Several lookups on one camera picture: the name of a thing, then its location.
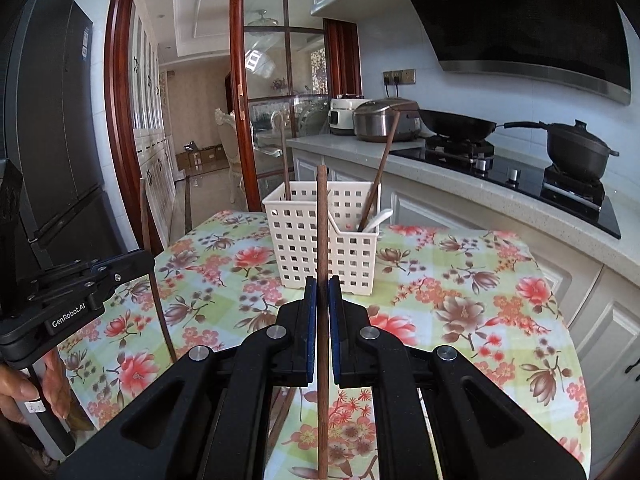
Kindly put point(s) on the ceiling lamp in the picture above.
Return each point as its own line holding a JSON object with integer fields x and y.
{"x": 263, "y": 19}

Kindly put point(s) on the white perforated plastic utensil basket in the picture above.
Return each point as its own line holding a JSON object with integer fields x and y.
{"x": 295, "y": 240}

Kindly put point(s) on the dark refrigerator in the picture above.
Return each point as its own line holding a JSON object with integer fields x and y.
{"x": 60, "y": 135}

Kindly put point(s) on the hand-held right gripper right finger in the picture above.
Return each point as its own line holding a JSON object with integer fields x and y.
{"x": 334, "y": 330}

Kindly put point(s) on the black glass range hood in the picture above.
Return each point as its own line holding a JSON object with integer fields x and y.
{"x": 500, "y": 20}

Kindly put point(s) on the black lidded cooking pot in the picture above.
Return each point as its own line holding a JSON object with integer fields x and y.
{"x": 575, "y": 157}

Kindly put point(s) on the red wooden door frame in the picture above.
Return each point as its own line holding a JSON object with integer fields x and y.
{"x": 120, "y": 110}

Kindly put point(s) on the white hallway cabinet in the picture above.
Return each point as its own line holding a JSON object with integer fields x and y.
{"x": 150, "y": 110}

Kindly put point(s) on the slim brown wooden chopstick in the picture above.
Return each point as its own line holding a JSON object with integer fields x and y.
{"x": 322, "y": 220}
{"x": 162, "y": 315}

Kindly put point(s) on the brown cardboard box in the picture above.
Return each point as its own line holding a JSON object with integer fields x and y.
{"x": 212, "y": 154}
{"x": 187, "y": 159}

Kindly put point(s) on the white pressure cooker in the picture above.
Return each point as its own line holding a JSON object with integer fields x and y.
{"x": 340, "y": 117}

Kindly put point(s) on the set of brown chopsticks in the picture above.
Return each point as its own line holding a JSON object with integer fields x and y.
{"x": 382, "y": 162}

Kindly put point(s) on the white ceramic soup spoon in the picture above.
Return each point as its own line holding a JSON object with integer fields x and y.
{"x": 377, "y": 219}

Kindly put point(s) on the glass sliding door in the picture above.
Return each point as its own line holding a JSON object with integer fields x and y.
{"x": 237, "y": 60}

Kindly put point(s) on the silver rice cooker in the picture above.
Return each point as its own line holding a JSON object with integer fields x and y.
{"x": 375, "y": 122}

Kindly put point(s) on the black wok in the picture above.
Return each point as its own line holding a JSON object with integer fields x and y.
{"x": 450, "y": 125}

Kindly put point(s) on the white ornate dining chair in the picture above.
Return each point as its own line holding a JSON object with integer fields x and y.
{"x": 232, "y": 150}

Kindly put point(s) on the person's left hand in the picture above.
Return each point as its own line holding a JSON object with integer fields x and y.
{"x": 20, "y": 392}

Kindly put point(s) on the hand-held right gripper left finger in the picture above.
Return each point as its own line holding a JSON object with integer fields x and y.
{"x": 311, "y": 330}

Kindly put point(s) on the floral plastic tablecloth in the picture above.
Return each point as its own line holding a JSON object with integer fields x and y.
{"x": 450, "y": 285}

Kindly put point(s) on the black glass gas stove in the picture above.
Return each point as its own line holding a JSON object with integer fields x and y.
{"x": 525, "y": 187}

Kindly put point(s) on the golden wall outlet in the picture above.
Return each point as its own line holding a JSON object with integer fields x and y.
{"x": 400, "y": 77}

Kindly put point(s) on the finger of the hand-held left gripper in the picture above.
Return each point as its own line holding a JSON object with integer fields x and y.
{"x": 100, "y": 287}
{"x": 90, "y": 266}

